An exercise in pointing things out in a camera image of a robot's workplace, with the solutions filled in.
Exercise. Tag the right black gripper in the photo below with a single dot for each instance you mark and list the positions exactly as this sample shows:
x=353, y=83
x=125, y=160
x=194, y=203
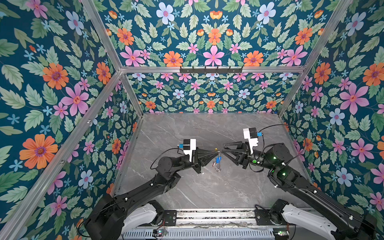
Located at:
x=244, y=158

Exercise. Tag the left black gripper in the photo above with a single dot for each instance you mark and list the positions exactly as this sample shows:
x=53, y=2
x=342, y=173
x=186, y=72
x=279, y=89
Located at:
x=201, y=161

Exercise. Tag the blue capped key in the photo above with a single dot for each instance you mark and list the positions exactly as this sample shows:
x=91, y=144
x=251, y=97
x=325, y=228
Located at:
x=218, y=160

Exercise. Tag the silver keyring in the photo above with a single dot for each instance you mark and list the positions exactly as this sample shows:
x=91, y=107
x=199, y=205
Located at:
x=218, y=167

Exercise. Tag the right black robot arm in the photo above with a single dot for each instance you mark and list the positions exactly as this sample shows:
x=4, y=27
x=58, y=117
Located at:
x=334, y=221

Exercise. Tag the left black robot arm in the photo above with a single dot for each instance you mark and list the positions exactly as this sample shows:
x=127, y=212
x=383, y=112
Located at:
x=106, y=220

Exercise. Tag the left small circuit board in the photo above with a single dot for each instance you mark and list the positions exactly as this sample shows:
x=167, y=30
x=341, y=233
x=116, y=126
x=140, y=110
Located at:
x=159, y=233

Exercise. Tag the small circuit board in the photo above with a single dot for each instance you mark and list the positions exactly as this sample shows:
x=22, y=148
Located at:
x=281, y=234
x=159, y=233

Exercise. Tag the right small circuit board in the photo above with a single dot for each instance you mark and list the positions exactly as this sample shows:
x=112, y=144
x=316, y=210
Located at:
x=281, y=234

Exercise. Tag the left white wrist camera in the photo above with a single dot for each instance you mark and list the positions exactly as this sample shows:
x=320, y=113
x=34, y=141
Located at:
x=188, y=147

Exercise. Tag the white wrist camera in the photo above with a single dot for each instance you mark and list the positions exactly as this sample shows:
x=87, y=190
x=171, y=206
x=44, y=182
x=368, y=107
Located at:
x=188, y=147
x=252, y=135

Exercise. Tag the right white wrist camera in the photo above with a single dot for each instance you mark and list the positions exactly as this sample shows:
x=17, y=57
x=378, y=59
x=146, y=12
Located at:
x=252, y=135

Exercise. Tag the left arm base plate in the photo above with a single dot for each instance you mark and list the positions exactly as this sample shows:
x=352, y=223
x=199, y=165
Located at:
x=165, y=218

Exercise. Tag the aluminium front rail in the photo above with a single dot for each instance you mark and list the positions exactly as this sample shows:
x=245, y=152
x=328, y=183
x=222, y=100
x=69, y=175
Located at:
x=241, y=217

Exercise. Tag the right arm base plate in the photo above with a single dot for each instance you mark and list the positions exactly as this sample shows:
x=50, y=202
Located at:
x=266, y=217

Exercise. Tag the black hook rail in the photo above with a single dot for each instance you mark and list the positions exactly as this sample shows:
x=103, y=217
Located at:
x=210, y=70

